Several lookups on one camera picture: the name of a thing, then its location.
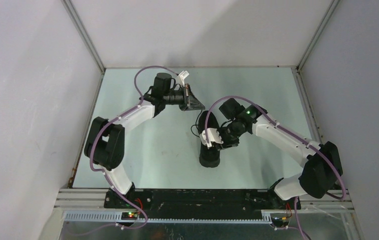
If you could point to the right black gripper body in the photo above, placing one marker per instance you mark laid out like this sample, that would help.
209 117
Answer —
230 135

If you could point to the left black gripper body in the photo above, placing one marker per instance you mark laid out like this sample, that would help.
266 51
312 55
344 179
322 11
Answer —
186 104

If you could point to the black sneaker shoe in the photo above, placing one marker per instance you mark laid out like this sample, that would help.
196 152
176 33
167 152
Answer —
208 157

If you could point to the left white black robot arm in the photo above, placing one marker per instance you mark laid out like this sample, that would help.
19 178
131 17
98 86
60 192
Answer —
105 143

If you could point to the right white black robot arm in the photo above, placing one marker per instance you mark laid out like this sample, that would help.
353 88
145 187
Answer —
320 163

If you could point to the right circuit board with leds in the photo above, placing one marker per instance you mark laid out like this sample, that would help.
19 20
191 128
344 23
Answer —
280 222

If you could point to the circuit board with leds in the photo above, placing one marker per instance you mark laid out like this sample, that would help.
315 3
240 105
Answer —
129 216
280 222

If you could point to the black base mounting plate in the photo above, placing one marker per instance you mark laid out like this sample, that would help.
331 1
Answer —
208 204

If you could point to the left circuit board with leds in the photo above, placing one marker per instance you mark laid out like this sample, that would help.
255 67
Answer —
129 216

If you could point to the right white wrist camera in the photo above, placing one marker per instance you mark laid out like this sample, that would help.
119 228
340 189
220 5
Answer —
210 136

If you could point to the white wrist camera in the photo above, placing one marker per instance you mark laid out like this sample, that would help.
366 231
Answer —
210 136
181 77

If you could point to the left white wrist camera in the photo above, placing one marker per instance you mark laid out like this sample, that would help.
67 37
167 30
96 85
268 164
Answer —
181 77

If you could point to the aluminium front rail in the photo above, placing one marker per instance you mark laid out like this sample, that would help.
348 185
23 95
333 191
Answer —
92 199

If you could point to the slotted grey cable duct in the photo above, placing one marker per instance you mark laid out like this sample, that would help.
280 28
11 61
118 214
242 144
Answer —
117 217

